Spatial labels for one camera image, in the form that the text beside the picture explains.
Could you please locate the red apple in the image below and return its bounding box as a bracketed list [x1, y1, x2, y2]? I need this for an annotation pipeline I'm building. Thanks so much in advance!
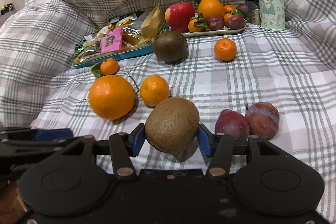
[165, 2, 195, 32]

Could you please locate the orange on plate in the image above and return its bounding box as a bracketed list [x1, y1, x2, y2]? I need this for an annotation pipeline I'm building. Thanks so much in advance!
[198, 0, 226, 21]

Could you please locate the plaid bed sheet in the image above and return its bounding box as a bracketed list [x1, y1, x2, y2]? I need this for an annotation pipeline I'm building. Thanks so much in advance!
[1, 0, 335, 223]

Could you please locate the white fruit plate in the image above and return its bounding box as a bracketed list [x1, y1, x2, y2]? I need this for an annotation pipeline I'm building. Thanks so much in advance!
[183, 27, 246, 38]

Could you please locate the right loose plum with stem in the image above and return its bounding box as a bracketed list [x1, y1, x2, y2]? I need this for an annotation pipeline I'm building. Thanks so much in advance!
[245, 102, 280, 139]

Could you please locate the dark drink can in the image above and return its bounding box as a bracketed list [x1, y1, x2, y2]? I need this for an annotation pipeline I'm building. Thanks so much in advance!
[245, 0, 261, 25]

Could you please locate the plum on plate back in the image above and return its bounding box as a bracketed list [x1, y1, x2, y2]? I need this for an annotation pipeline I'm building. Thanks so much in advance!
[236, 3, 252, 18]

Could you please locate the small mandarin with leaf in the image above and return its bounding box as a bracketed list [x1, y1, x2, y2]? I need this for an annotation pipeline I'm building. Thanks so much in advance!
[91, 58, 119, 78]

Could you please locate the dark brown round fruit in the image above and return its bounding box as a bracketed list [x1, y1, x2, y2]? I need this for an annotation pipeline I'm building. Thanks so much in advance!
[153, 31, 189, 64]

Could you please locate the gold snack packet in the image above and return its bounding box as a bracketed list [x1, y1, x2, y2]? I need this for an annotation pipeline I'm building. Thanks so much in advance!
[141, 5, 165, 39]

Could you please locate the mandarin on plate back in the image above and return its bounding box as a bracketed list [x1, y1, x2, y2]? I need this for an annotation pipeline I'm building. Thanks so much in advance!
[224, 5, 236, 13]

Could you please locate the light brown kiwi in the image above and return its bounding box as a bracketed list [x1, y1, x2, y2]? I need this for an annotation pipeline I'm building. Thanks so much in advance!
[145, 97, 200, 155]

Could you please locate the large orange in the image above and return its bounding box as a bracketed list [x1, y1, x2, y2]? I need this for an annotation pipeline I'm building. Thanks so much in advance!
[88, 75, 135, 120]

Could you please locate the mandarin on plate front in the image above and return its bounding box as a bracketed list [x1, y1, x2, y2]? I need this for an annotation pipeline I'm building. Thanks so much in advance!
[188, 18, 208, 32]

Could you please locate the teal snack tray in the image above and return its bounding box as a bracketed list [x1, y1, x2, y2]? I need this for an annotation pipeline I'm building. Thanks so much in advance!
[72, 41, 153, 68]

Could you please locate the pink snack packet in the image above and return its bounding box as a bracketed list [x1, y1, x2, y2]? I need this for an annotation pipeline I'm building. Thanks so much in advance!
[100, 27, 122, 53]

